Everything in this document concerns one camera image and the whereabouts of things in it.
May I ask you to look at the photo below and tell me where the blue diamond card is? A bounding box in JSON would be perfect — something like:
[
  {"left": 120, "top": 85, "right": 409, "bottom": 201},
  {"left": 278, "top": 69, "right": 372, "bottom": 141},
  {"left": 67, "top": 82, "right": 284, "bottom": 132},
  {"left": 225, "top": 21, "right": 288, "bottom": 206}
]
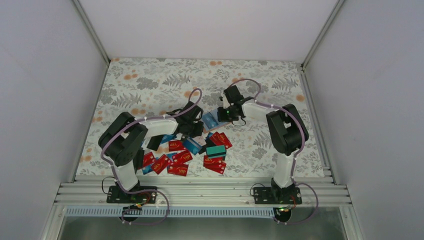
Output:
[{"left": 201, "top": 112, "right": 219, "bottom": 131}]

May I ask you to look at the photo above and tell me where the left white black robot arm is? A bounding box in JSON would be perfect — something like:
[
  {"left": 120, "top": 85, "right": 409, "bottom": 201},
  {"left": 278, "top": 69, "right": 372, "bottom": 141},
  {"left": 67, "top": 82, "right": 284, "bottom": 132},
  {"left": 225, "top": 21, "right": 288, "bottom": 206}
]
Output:
[{"left": 98, "top": 101, "right": 204, "bottom": 203}]

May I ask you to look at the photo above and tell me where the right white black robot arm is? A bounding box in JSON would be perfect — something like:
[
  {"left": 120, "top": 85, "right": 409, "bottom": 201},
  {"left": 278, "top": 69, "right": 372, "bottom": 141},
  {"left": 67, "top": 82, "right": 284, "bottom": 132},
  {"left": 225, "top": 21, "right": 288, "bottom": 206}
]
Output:
[{"left": 217, "top": 85, "right": 309, "bottom": 204}]

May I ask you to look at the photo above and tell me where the red vip card right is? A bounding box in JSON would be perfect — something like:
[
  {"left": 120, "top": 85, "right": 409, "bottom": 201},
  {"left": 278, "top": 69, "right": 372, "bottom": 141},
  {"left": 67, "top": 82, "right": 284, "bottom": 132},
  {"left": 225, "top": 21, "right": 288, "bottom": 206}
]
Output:
[{"left": 208, "top": 132, "right": 233, "bottom": 149}]

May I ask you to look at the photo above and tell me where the red vip card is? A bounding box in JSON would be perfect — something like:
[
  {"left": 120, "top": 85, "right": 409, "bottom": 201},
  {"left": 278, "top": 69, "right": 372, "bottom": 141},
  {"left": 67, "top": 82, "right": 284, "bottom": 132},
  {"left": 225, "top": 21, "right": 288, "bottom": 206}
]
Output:
[
  {"left": 208, "top": 132, "right": 233, "bottom": 149},
  {"left": 172, "top": 149, "right": 193, "bottom": 165},
  {"left": 167, "top": 164, "right": 189, "bottom": 177}
]

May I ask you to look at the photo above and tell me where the red vip card upper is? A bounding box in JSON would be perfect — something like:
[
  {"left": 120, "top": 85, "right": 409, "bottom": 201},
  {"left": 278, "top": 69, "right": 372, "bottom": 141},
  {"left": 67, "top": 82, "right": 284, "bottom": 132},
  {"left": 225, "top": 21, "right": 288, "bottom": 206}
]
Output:
[{"left": 172, "top": 149, "right": 193, "bottom": 165}]

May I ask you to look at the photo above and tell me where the teal card with black stripe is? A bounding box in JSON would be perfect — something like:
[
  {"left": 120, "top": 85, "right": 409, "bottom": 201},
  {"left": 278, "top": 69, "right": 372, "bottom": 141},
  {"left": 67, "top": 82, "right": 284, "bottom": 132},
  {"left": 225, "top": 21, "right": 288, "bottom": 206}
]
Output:
[{"left": 206, "top": 145, "right": 227, "bottom": 159}]

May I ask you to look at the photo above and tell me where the black card left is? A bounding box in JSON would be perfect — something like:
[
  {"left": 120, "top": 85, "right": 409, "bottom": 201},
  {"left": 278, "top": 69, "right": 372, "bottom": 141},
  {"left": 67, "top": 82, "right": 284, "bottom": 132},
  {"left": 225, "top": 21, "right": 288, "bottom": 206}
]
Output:
[{"left": 146, "top": 135, "right": 164, "bottom": 151}]

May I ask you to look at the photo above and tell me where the red vip card bottom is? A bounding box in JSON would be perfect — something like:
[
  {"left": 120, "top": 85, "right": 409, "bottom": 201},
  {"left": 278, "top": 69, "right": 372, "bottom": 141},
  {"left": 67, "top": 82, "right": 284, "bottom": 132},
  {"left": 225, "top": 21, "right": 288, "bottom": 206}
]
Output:
[{"left": 167, "top": 164, "right": 189, "bottom": 177}]

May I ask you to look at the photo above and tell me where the red card pair right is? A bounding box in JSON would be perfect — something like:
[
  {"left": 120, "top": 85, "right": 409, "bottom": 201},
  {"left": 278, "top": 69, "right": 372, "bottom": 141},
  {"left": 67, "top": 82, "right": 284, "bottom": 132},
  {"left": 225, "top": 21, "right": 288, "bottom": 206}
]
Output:
[{"left": 203, "top": 155, "right": 227, "bottom": 174}]

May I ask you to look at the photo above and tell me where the red card lower left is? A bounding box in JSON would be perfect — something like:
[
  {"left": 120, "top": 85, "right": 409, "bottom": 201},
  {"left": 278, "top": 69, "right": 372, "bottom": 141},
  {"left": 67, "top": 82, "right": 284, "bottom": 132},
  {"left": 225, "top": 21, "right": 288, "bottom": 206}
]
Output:
[{"left": 151, "top": 154, "right": 171, "bottom": 175}]

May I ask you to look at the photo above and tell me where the floral patterned table mat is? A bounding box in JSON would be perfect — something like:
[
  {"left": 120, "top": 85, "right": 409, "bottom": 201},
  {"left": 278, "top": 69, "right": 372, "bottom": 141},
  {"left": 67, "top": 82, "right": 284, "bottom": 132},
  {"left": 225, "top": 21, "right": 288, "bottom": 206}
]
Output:
[{"left": 76, "top": 58, "right": 325, "bottom": 178}]

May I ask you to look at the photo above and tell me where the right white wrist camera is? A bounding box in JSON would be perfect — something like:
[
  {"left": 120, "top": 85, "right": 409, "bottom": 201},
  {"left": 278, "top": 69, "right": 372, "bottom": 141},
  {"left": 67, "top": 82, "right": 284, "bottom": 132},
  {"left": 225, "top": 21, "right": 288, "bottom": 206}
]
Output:
[{"left": 220, "top": 93, "right": 231, "bottom": 109}]

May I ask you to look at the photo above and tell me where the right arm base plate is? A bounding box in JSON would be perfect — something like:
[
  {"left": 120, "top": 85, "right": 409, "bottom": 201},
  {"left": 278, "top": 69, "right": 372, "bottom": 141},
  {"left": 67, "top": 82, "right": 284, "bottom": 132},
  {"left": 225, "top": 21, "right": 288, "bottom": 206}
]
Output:
[{"left": 253, "top": 187, "right": 303, "bottom": 205}]

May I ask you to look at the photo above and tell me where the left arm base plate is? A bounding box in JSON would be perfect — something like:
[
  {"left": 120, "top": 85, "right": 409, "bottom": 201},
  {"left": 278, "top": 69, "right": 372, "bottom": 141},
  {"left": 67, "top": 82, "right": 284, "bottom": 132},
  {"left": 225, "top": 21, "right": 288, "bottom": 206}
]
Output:
[{"left": 106, "top": 185, "right": 157, "bottom": 204}]

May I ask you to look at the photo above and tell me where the aluminium rail frame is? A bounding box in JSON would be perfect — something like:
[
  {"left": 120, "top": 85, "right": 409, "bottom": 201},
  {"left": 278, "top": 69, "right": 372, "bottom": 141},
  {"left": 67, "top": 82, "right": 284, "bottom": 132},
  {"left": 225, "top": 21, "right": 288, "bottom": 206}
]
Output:
[{"left": 41, "top": 167, "right": 363, "bottom": 240}]

